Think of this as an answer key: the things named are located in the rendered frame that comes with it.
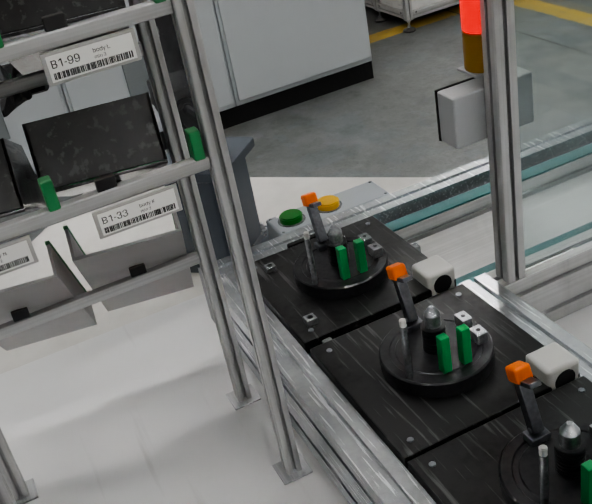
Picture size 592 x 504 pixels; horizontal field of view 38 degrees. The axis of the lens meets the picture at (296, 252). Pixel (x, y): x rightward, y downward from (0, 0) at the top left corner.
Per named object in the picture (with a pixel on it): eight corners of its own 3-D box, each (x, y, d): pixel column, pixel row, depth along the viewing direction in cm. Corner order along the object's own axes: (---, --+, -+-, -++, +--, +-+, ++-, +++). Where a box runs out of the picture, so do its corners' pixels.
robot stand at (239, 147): (206, 230, 170) (181, 137, 160) (274, 232, 165) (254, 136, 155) (173, 272, 159) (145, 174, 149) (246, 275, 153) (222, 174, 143)
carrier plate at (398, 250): (240, 278, 136) (237, 266, 135) (374, 225, 143) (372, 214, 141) (306, 355, 116) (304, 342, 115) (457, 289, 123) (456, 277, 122)
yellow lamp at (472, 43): (456, 67, 111) (453, 29, 108) (489, 56, 112) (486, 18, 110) (479, 76, 107) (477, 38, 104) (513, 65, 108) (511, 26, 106)
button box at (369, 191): (271, 249, 152) (264, 218, 149) (375, 208, 158) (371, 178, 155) (287, 266, 146) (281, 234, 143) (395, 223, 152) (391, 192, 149)
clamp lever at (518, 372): (523, 432, 91) (503, 366, 90) (538, 424, 92) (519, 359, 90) (543, 441, 88) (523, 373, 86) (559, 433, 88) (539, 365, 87)
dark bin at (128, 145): (69, 196, 115) (53, 142, 115) (165, 170, 117) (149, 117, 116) (42, 195, 88) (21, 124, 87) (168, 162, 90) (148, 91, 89)
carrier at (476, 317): (311, 360, 115) (295, 282, 109) (463, 294, 122) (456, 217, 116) (406, 472, 95) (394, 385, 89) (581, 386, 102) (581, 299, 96)
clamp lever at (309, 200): (314, 243, 132) (299, 195, 130) (326, 238, 132) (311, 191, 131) (323, 244, 128) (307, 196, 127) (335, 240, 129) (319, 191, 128)
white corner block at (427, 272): (413, 287, 125) (410, 264, 123) (439, 276, 127) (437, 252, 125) (430, 302, 122) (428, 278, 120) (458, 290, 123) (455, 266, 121)
